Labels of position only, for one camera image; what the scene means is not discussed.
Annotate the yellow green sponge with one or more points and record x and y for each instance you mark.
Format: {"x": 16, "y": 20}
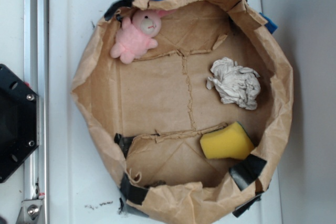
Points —
{"x": 229, "y": 142}

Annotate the crumpled white paper ball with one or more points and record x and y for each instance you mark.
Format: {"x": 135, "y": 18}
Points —
{"x": 235, "y": 83}

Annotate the pink plush bunny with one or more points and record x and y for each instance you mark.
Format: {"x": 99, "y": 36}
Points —
{"x": 136, "y": 35}

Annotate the white plastic board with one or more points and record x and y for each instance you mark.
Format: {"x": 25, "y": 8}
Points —
{"x": 80, "y": 188}

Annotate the metal corner bracket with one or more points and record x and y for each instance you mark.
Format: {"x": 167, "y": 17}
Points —
{"x": 30, "y": 211}

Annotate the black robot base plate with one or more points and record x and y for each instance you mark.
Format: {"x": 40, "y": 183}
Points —
{"x": 18, "y": 122}

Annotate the blue tape piece right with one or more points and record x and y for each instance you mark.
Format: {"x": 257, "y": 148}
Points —
{"x": 270, "y": 25}

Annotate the brown paper bag tray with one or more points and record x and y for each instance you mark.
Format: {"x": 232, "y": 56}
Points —
{"x": 146, "y": 118}

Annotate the aluminium extrusion rail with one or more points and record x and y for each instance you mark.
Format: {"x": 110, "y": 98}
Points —
{"x": 36, "y": 56}

